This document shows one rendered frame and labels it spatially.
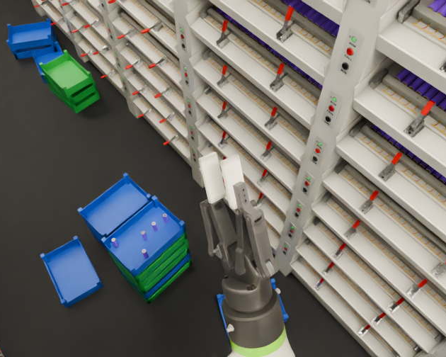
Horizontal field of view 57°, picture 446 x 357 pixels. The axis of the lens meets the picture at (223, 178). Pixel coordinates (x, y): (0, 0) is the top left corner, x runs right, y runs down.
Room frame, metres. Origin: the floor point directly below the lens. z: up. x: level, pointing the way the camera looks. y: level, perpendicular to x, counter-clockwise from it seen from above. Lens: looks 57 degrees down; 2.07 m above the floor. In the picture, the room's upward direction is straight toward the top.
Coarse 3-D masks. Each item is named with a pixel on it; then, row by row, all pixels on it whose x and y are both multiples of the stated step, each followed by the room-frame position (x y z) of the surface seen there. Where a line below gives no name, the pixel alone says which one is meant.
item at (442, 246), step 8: (344, 168) 0.75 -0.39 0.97; (352, 168) 0.74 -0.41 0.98; (360, 176) 0.71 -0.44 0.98; (368, 184) 0.68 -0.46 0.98; (384, 200) 0.62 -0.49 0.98; (392, 200) 0.62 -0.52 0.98; (392, 208) 0.60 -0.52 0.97; (400, 208) 0.59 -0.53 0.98; (392, 216) 0.58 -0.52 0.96; (400, 216) 0.58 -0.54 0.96; (408, 216) 0.56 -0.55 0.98; (416, 224) 0.54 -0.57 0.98; (416, 232) 0.52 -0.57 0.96; (424, 232) 0.51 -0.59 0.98; (432, 232) 0.51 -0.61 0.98; (432, 240) 0.49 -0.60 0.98; (440, 240) 0.49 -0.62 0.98; (440, 248) 0.47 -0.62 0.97; (440, 256) 0.45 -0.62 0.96
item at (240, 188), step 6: (234, 186) 0.29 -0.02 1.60; (240, 186) 0.29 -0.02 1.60; (234, 192) 0.29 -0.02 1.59; (240, 192) 0.28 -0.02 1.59; (246, 192) 0.29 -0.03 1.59; (240, 198) 0.28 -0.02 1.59; (246, 198) 0.28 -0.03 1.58; (240, 204) 0.27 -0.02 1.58; (246, 204) 0.27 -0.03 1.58; (246, 210) 0.26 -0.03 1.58; (252, 210) 0.26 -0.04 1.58; (258, 210) 0.26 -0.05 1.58; (258, 216) 0.26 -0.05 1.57
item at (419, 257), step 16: (336, 176) 0.73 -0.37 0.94; (352, 176) 0.72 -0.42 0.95; (336, 192) 0.68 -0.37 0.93; (352, 192) 0.67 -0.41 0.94; (368, 192) 0.66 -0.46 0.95; (352, 208) 0.63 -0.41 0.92; (384, 208) 0.61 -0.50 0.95; (368, 224) 0.58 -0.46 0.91; (384, 224) 0.56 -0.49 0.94; (400, 224) 0.55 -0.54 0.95; (400, 240) 0.51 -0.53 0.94; (416, 256) 0.46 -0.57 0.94; (432, 256) 0.45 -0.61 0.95
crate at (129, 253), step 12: (156, 204) 0.91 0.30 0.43; (132, 216) 0.84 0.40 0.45; (144, 216) 0.86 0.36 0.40; (156, 216) 0.86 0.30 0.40; (168, 216) 0.86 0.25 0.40; (120, 228) 0.78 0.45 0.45; (132, 228) 0.80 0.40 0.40; (144, 228) 0.80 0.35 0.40; (168, 228) 0.80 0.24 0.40; (180, 228) 0.79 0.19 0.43; (108, 240) 0.73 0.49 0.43; (120, 240) 0.75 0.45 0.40; (132, 240) 0.75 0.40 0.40; (156, 240) 0.75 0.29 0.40; (168, 240) 0.72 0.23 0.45; (120, 252) 0.69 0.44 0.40; (132, 252) 0.69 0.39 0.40; (156, 252) 0.67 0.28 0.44; (132, 264) 0.64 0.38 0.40; (144, 264) 0.62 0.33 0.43
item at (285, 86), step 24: (192, 24) 1.27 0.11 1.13; (216, 24) 1.24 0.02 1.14; (240, 24) 1.21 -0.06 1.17; (216, 48) 1.14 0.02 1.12; (240, 48) 1.12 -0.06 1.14; (264, 48) 1.08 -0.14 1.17; (240, 72) 1.06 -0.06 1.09; (264, 72) 1.01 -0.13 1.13; (288, 72) 0.97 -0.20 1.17; (288, 96) 0.91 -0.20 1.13; (312, 96) 0.89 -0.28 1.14; (312, 120) 0.79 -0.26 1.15
